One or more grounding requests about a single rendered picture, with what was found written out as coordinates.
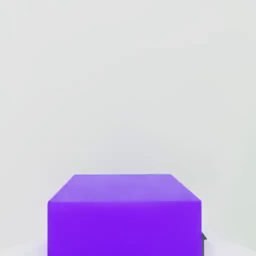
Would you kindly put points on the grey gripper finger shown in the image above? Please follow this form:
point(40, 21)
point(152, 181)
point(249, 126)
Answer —
point(203, 243)

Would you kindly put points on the small purple cube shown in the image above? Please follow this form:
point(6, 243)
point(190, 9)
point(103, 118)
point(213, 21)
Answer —
point(124, 224)

